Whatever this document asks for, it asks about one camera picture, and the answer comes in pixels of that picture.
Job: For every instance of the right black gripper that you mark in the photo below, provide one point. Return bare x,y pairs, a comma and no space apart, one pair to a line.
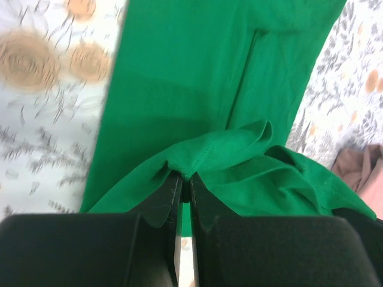
371,234

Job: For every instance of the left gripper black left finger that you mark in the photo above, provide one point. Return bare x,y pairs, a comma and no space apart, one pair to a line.
137,248

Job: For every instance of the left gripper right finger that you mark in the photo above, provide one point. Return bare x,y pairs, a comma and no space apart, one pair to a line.
234,250

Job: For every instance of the green t shirt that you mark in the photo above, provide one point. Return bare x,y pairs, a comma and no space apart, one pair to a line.
212,88

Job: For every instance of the folded pink t shirt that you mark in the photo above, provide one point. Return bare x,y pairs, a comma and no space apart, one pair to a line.
362,172

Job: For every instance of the floral table mat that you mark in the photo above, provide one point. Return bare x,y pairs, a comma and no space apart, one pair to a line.
57,63

